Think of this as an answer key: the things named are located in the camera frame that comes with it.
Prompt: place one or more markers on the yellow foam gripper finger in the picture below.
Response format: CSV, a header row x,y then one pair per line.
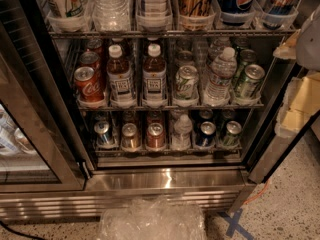
x,y
301,101
287,50

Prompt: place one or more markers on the white 7up can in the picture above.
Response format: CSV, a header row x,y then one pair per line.
x,y
66,2

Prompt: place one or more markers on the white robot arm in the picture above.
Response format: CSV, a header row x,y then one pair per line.
x,y
308,43

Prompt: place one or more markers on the green ginger ale can front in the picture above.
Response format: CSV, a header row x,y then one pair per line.
x,y
249,81

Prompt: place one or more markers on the green ginger ale can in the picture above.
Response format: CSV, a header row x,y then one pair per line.
x,y
249,81
246,57

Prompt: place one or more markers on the green ginger ale can behind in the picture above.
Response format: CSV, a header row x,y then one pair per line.
x,y
246,57

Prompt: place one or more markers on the blue red striped can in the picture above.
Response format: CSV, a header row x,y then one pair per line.
x,y
277,12

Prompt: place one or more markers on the blue pepsi can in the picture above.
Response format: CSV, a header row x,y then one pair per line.
x,y
205,134
232,7

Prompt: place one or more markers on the green can bottom shelf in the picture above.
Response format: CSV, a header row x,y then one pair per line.
x,y
231,133

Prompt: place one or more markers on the clear water bottle middle shelf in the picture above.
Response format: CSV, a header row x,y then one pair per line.
x,y
221,73

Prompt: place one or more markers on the clear water bottle shelf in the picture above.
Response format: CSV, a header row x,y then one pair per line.
x,y
111,15
221,73

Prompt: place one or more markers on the blue pepsi can bottom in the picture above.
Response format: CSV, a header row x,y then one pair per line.
x,y
205,134

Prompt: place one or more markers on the silver can behind diet 7up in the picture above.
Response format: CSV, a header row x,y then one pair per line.
x,y
184,58

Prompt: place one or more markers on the water bottle bottom shelf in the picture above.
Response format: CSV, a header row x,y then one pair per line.
x,y
181,133

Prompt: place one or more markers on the orange can bottom shelf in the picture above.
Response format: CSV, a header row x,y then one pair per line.
x,y
155,135

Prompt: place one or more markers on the gold can bottom shelf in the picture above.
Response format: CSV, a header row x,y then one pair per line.
x,y
130,136

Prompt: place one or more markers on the clear water bottle top shelf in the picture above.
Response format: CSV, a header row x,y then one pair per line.
x,y
111,15

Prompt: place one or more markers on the stainless steel fridge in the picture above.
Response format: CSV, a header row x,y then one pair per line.
x,y
216,177

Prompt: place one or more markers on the red coca-cola can back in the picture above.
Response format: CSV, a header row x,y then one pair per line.
x,y
95,45

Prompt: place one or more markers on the red coca-cola can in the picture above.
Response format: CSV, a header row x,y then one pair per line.
x,y
95,45
88,84
90,59

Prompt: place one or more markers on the red coca-cola can middle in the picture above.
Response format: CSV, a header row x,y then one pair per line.
x,y
90,59

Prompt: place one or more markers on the blue silver can bottom left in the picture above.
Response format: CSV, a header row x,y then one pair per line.
x,y
104,133

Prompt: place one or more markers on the red coca-cola can front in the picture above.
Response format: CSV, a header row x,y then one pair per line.
x,y
88,84

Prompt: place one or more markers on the glass fridge door left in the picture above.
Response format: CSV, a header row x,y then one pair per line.
x,y
34,155

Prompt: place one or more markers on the right brown tea bottle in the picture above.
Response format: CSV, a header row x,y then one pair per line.
x,y
154,74

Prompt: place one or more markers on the brown tea bottle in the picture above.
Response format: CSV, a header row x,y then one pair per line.
x,y
120,75
154,74

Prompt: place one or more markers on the blue tape cross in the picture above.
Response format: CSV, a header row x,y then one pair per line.
x,y
234,226

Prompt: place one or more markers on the left brown tea bottle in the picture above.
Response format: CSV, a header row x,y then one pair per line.
x,y
120,75

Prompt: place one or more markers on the clear plastic wrap bundle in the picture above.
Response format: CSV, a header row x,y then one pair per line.
x,y
153,220

